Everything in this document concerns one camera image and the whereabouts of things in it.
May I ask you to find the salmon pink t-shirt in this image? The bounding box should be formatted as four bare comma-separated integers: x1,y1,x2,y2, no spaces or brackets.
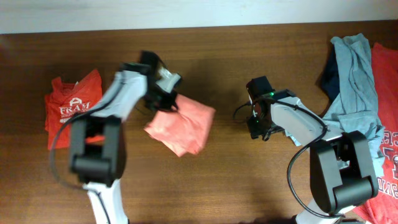
144,95,216,157

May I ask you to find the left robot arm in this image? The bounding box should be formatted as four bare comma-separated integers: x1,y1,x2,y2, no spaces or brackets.
69,51,182,224

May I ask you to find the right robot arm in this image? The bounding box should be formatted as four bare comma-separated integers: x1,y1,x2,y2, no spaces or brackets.
246,77,379,223

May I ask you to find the navy blue garment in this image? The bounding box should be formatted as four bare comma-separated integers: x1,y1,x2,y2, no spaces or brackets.
320,47,340,102

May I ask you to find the folded red t-shirt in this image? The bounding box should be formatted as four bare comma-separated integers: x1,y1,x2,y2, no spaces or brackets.
44,70,103,149

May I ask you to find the grey t-shirt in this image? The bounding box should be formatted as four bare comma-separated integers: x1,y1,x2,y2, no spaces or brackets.
323,33,385,177

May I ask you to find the red printed t-shirt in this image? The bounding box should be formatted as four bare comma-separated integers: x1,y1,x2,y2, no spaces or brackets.
354,43,397,224

